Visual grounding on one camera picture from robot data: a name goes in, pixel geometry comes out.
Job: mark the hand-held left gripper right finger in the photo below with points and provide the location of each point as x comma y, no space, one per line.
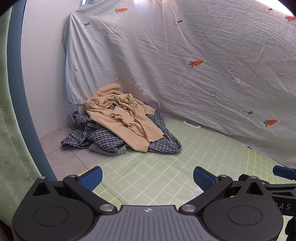
203,177

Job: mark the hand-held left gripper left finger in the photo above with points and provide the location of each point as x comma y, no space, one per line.
92,177

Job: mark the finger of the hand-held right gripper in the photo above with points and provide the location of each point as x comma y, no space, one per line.
285,172

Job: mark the beige long-sleeve sweater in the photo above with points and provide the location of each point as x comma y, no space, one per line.
129,129

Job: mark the grey garment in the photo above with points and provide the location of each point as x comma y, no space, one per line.
108,150

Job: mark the blue plaid shirt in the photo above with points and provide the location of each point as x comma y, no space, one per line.
92,134

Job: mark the small white plastic object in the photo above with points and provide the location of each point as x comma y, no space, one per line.
192,124

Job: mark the green checked mat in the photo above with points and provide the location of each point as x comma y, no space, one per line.
150,166

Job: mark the white box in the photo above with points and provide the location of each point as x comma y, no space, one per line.
81,110

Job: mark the green panel with teal edge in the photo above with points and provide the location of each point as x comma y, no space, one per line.
13,115

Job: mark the grey carrot-print bed sheet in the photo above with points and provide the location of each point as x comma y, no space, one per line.
185,46

